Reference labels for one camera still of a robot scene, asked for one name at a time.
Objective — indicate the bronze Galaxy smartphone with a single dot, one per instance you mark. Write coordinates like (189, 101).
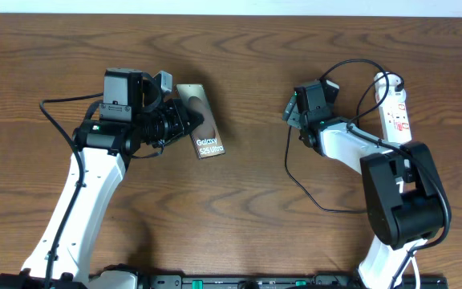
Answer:
(205, 136)

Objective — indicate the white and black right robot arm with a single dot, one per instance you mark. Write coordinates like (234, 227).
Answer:
(406, 205)

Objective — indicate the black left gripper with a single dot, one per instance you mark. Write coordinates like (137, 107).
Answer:
(180, 124)

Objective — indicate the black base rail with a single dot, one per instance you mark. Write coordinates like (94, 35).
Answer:
(255, 282)

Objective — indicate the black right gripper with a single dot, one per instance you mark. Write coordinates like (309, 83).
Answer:
(289, 113)

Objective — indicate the white power strip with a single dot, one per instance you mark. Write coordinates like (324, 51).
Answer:
(393, 110)

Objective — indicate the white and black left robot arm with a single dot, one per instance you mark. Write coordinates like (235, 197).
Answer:
(134, 109)

